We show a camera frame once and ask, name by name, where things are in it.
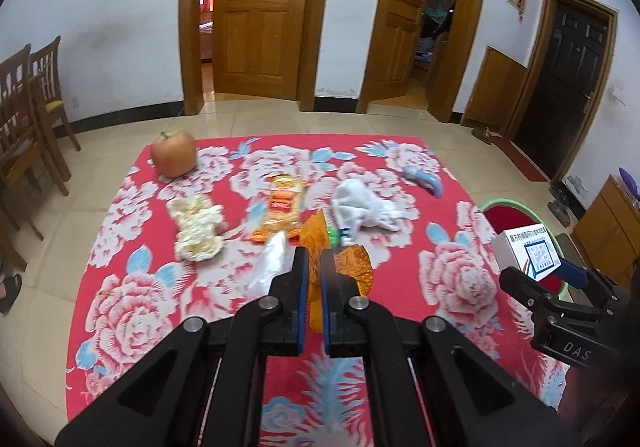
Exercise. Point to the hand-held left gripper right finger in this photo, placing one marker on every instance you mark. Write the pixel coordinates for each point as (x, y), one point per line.
(325, 302)

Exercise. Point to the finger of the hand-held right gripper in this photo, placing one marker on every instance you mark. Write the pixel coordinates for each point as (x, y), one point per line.
(572, 269)
(525, 287)

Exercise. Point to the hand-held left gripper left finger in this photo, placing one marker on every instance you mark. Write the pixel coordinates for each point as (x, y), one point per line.
(302, 302)

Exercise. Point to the white teal medicine box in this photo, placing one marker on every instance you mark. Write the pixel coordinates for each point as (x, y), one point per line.
(527, 249)

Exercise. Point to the orange plastic wrapper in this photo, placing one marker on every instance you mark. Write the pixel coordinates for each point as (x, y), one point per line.
(355, 267)

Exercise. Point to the small green plastic piece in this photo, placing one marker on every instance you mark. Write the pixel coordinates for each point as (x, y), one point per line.
(336, 233)

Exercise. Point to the red basin with green rim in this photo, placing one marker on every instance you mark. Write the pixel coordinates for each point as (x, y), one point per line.
(505, 219)

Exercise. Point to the white tissue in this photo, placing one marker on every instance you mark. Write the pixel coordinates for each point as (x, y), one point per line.
(365, 207)

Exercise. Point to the blue curved plastic tube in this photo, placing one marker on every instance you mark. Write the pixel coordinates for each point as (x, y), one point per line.
(425, 178)

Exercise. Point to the clear plastic wrapper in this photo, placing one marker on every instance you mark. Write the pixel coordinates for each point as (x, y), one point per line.
(272, 262)

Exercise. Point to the pair of grey shoes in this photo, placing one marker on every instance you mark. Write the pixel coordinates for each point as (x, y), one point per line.
(562, 214)

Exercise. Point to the wooden sideboard cabinet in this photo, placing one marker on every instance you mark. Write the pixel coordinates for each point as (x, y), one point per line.
(610, 227)

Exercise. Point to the pair of dark shoes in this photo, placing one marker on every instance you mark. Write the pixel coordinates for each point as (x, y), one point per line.
(557, 192)

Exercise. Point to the orange snack packet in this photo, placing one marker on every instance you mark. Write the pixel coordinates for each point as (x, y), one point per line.
(282, 212)

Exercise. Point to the purple object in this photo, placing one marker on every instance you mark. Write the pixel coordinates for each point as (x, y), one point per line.
(631, 179)

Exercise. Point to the red doormat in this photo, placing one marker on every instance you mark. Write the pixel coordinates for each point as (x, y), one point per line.
(520, 157)

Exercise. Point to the red floral tablecloth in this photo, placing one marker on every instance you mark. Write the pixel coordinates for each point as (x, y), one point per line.
(150, 307)

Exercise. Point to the brown shoe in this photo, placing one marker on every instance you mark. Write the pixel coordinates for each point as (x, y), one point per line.
(482, 132)

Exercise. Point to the black entrance door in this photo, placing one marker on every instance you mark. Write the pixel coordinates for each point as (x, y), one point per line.
(565, 87)

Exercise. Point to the apple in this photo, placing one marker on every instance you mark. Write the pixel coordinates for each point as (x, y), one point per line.
(173, 153)

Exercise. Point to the wooden panel door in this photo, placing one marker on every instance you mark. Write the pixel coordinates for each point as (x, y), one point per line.
(405, 22)
(260, 7)

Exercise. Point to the dark slipper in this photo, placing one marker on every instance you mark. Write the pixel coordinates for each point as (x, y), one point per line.
(9, 289)

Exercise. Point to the wooden chair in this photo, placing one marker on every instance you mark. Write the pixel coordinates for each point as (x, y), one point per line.
(47, 87)
(17, 127)

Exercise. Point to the white wall switch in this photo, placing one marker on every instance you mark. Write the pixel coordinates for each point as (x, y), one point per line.
(618, 93)

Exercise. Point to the wooden door frame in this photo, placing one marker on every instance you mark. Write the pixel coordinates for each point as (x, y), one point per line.
(462, 52)
(192, 27)

